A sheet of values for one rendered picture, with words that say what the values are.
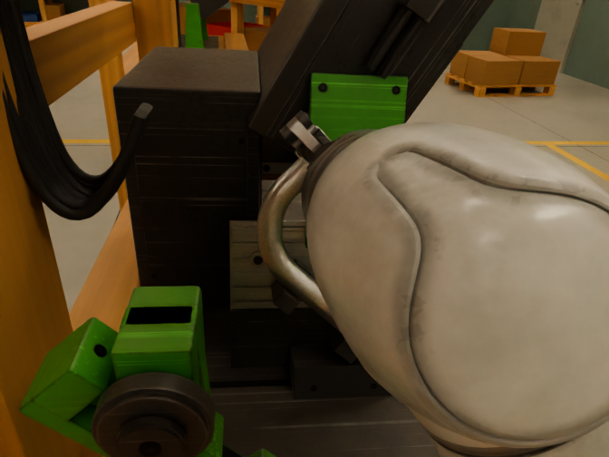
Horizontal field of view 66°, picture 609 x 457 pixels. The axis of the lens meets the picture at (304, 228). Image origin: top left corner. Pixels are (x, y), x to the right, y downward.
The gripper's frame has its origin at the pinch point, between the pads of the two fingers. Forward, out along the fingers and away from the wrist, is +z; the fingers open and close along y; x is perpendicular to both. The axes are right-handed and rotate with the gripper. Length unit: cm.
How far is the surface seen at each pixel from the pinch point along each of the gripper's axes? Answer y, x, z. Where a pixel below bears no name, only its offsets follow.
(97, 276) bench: 7, 41, 30
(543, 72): -224, -307, 558
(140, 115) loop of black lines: 15.3, 8.9, -8.9
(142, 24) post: 41, 7, 77
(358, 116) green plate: -0.1, -6.9, 4.4
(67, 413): 3.7, 24.6, -22.5
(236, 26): 57, -32, 336
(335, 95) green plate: 3.5, -6.5, 4.4
